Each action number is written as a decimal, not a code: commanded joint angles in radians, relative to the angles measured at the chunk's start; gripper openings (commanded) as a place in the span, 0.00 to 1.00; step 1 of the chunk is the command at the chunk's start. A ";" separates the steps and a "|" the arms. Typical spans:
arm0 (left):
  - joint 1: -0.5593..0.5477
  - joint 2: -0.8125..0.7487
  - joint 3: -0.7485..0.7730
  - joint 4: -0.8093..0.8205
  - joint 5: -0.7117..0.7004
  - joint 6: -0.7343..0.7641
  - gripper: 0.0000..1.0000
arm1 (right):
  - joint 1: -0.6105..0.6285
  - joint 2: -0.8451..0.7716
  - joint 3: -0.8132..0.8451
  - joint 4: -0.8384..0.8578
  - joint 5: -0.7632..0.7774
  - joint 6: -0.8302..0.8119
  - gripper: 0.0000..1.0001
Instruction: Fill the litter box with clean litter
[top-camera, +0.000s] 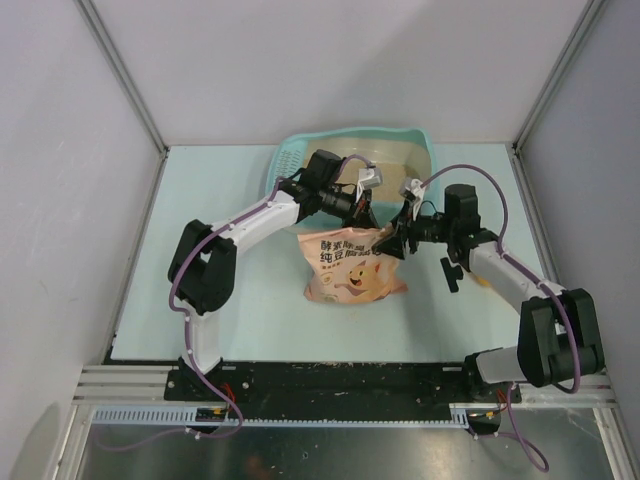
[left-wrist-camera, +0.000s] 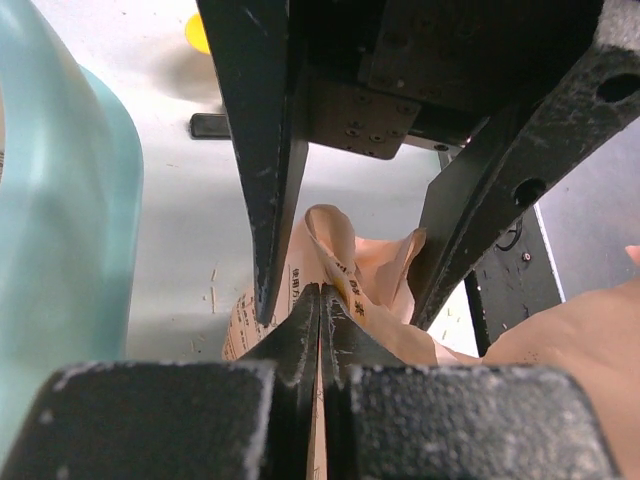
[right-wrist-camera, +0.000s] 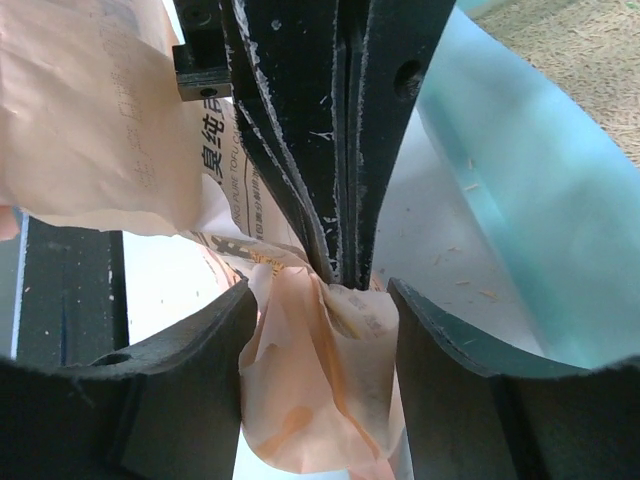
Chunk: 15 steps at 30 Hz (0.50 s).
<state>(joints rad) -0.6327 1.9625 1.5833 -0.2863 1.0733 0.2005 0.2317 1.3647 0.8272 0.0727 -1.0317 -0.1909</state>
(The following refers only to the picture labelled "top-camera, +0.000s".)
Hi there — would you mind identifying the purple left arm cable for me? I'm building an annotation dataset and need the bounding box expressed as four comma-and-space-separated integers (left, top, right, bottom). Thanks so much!
168, 153, 376, 396

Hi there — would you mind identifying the left aluminium corner post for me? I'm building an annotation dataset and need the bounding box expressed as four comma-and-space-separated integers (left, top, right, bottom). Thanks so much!
73, 0, 169, 157

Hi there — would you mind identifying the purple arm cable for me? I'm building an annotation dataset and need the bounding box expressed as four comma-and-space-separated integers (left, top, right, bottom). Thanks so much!
417, 164, 584, 474
168, 153, 376, 396

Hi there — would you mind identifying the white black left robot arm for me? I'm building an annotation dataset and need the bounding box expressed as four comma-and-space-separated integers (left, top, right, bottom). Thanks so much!
168, 149, 383, 400

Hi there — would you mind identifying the black t-shaped plastic part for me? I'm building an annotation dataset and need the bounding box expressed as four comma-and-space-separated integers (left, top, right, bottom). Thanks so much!
440, 257, 464, 293

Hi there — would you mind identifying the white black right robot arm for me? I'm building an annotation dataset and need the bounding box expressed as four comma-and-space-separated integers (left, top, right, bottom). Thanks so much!
374, 179, 605, 401

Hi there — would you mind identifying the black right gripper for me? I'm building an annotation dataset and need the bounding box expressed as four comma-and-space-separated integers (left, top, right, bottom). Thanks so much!
372, 198, 455, 260

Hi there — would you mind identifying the yellow plastic litter scoop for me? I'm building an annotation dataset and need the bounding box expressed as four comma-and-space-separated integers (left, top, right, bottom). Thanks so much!
472, 274, 492, 288

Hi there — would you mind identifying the aluminium frame rail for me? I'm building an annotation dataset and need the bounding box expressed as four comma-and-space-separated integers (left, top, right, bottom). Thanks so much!
73, 363, 616, 408

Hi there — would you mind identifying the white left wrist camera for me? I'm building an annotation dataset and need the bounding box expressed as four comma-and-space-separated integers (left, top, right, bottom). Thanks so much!
356, 167, 383, 199

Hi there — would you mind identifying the aluminium corner post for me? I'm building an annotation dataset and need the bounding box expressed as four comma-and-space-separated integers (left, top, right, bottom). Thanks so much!
510, 0, 609, 151
73, 0, 169, 157

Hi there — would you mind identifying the beige cat litter in box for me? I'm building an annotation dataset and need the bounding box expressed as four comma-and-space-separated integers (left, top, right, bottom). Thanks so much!
372, 163, 419, 203

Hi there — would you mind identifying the white slotted cable duct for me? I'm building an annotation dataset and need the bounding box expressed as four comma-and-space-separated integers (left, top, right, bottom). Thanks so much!
93, 405, 469, 428

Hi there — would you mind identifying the right aluminium corner post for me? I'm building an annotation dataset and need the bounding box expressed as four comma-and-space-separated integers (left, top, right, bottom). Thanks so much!
510, 0, 609, 151

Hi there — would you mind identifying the teal and beige litter box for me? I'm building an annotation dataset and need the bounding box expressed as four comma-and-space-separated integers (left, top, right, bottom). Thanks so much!
265, 127, 438, 226

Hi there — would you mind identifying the pink cat litter bag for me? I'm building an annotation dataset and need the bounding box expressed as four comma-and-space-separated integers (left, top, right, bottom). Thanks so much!
297, 228, 408, 304

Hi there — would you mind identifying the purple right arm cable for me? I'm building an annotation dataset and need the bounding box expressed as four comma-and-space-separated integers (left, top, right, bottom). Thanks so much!
417, 164, 584, 474

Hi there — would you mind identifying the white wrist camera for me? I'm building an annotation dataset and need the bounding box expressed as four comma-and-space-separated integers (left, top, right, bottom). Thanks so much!
398, 177, 426, 203
356, 167, 383, 199

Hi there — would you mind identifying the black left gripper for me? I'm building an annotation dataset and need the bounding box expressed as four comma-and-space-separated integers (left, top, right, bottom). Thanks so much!
319, 185, 383, 241

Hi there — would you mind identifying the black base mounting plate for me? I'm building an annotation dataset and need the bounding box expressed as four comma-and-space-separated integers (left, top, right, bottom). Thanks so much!
164, 360, 508, 422

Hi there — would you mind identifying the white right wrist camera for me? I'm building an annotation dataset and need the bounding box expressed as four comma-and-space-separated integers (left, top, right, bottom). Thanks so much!
398, 177, 426, 203

